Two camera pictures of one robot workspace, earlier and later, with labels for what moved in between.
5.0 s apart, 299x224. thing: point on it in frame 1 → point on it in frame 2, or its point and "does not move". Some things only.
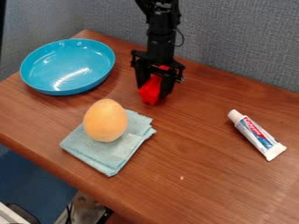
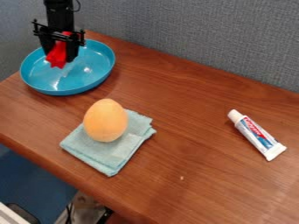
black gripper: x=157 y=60 → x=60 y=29
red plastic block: x=149 y=91 → x=56 y=53
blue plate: x=65 y=66 does not move
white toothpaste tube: x=270 y=147 does not move
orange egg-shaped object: x=105 y=120 does not move
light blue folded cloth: x=111 y=157 does not move
